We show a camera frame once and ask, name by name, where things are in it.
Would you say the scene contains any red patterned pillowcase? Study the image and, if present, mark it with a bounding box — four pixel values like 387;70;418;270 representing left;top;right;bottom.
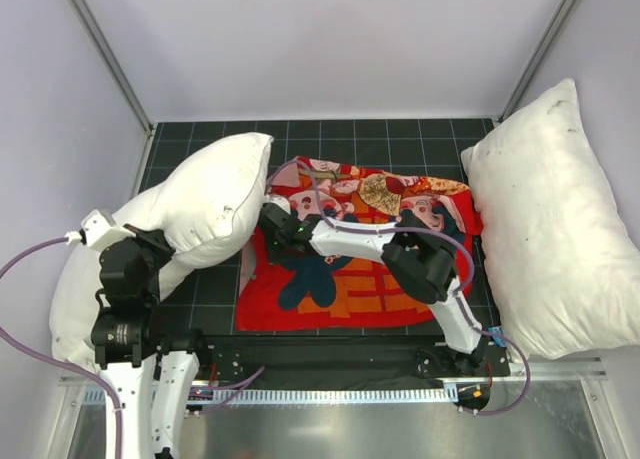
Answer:
236;156;482;333

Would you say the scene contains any white pillow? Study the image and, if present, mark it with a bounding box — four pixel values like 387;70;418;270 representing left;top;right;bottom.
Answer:
49;132;274;373
461;79;639;359

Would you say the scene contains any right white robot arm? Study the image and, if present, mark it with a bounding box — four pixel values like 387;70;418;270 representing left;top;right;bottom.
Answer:
258;202;488;375

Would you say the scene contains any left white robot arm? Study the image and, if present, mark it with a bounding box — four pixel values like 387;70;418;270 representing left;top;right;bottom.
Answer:
91;225;212;458

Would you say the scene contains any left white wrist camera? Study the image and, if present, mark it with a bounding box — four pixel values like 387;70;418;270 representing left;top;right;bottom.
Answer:
80;210;135;252

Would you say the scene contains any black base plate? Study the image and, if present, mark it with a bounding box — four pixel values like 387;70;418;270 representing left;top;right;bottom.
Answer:
206;334;510;391

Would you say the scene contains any white slotted cable duct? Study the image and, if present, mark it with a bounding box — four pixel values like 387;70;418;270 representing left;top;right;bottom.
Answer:
82;384;459;406

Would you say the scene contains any left aluminium frame post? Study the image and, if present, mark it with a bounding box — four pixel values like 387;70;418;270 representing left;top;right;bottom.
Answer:
68;0;153;135

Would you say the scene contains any aluminium frame post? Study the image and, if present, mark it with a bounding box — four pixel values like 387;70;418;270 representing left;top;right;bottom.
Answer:
68;0;153;135
498;0;582;122

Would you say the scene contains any right aluminium frame post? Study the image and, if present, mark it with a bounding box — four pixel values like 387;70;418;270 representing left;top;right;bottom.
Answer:
498;0;582;122

